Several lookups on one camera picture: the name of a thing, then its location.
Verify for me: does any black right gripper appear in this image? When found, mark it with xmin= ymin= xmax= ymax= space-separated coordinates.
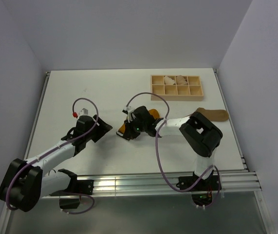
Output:
xmin=124 ymin=117 xmax=147 ymax=140

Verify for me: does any yellow sock with brown cuff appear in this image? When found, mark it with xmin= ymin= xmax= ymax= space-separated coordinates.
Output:
xmin=115 ymin=109 xmax=160 ymax=137

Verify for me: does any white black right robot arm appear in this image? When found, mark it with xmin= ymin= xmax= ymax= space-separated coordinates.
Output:
xmin=116 ymin=106 xmax=228 ymax=190

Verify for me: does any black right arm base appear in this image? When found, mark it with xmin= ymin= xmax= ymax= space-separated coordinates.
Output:
xmin=176 ymin=170 xmax=222 ymax=208

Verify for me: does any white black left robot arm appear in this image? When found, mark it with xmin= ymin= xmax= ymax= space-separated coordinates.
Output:
xmin=0 ymin=115 xmax=112 ymax=212

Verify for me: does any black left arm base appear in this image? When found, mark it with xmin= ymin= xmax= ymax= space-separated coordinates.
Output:
xmin=49 ymin=179 xmax=95 ymax=214

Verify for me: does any wooden compartment tray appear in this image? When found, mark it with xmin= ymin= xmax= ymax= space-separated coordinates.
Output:
xmin=150 ymin=75 xmax=204 ymax=101

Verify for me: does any rolled cream sock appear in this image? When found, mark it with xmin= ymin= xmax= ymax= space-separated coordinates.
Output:
xmin=164 ymin=76 xmax=176 ymax=85

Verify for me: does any rolled beige sock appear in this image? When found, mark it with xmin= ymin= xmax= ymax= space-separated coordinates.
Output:
xmin=176 ymin=75 xmax=188 ymax=85

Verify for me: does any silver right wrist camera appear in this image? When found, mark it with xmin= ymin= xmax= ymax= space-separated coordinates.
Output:
xmin=122 ymin=105 xmax=133 ymax=114

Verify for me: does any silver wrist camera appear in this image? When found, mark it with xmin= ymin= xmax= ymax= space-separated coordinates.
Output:
xmin=78 ymin=108 xmax=88 ymax=116
xmin=122 ymin=105 xmax=133 ymax=114

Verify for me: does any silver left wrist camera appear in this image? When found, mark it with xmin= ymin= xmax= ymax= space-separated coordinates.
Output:
xmin=78 ymin=108 xmax=88 ymax=116

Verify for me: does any aluminium rail frame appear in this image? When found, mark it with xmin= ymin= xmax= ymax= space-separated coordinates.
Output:
xmin=0 ymin=68 xmax=269 ymax=234

